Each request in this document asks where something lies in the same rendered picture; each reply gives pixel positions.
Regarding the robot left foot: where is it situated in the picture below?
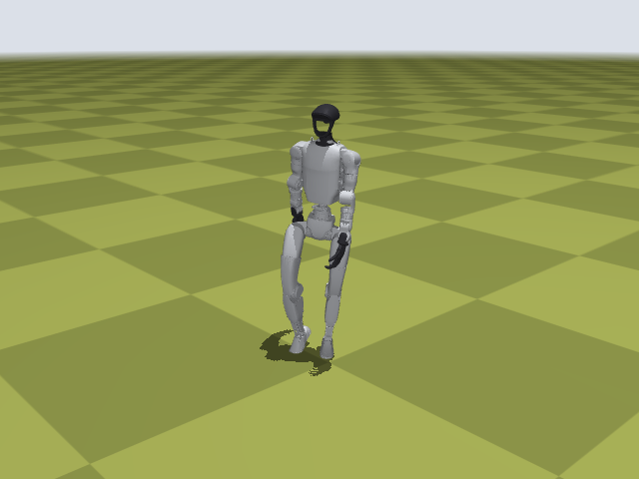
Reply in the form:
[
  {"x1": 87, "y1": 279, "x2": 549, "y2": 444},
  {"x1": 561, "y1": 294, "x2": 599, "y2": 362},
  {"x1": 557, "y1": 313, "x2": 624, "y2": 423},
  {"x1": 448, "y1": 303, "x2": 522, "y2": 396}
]
[{"x1": 319, "y1": 337, "x2": 333, "y2": 359}]

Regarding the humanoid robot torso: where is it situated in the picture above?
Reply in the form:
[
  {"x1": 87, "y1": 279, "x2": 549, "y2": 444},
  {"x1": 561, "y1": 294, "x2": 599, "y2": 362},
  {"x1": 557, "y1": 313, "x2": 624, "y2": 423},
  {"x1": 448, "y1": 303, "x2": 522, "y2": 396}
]
[{"x1": 302, "y1": 137, "x2": 346, "y2": 240}]

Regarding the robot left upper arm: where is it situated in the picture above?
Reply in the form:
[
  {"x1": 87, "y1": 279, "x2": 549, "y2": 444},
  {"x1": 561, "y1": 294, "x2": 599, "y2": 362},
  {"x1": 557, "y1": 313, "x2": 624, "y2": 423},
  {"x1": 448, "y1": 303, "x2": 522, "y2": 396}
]
[{"x1": 338, "y1": 149, "x2": 361, "y2": 206}]

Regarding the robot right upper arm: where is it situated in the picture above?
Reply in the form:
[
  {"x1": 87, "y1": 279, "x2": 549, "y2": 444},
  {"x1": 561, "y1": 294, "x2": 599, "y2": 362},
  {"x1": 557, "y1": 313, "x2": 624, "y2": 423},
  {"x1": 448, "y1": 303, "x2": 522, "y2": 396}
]
[{"x1": 287, "y1": 141, "x2": 306, "y2": 190}]

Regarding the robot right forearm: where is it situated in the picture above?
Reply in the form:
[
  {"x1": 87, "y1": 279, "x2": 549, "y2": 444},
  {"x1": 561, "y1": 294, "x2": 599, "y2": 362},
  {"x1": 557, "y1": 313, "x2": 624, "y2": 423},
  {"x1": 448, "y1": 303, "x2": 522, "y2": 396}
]
[{"x1": 288, "y1": 186, "x2": 303, "y2": 214}]

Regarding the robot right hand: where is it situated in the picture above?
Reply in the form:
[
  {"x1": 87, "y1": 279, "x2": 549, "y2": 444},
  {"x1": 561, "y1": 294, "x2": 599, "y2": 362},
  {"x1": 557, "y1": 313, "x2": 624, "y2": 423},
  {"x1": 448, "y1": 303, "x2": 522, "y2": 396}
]
[{"x1": 291, "y1": 208, "x2": 304, "y2": 223}]

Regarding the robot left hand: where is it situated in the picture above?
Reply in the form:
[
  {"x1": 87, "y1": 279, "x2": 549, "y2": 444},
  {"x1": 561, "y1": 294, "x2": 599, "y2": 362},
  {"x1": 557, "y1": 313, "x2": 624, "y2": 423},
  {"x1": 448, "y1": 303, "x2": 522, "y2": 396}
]
[{"x1": 325, "y1": 233, "x2": 348, "y2": 269}]

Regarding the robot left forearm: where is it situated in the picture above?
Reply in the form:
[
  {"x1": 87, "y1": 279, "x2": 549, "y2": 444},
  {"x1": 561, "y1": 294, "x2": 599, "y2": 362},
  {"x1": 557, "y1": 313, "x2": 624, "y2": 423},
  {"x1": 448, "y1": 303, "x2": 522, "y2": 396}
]
[{"x1": 337, "y1": 193, "x2": 355, "y2": 242}]

